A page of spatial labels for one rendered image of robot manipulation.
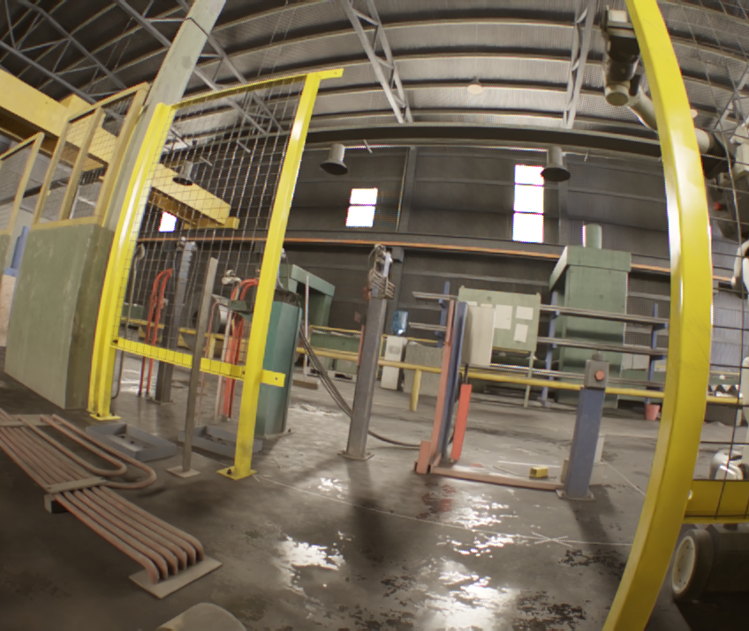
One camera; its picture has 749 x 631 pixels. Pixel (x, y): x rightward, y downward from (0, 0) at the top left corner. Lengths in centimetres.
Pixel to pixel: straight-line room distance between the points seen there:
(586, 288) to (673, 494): 957
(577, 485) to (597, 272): 847
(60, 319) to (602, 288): 991
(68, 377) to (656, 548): 241
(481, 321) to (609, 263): 800
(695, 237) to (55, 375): 261
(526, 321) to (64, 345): 673
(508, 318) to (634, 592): 688
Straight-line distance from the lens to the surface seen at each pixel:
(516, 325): 732
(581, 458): 204
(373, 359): 216
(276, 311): 232
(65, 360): 239
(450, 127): 524
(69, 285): 245
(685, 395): 57
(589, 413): 201
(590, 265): 1022
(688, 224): 61
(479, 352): 255
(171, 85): 302
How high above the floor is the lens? 56
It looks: 6 degrees up
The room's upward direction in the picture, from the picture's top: 8 degrees clockwise
